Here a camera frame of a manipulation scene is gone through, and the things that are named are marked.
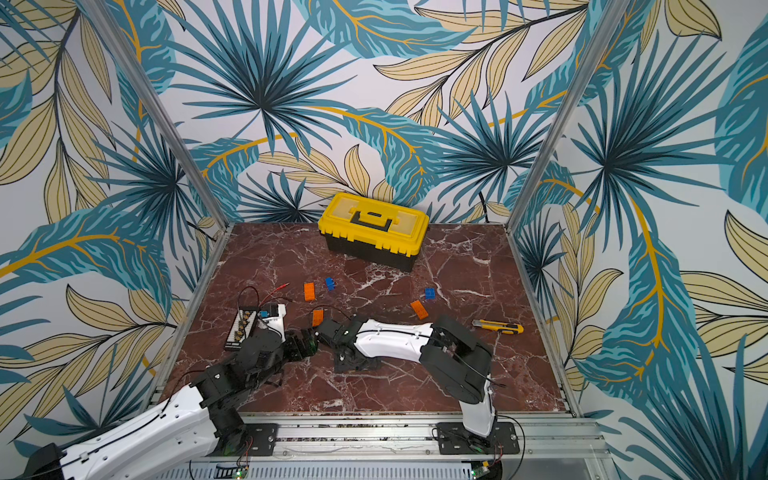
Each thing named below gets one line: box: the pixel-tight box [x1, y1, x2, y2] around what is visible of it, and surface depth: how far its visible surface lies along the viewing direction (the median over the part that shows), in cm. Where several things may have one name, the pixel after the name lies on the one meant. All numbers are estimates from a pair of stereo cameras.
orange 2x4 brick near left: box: [312, 309, 325, 327], surface depth 97 cm
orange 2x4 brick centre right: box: [410, 300, 429, 320], surface depth 98 cm
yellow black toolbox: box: [318, 192, 430, 271], surface depth 100 cm
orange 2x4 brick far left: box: [304, 282, 317, 302], surface depth 102 cm
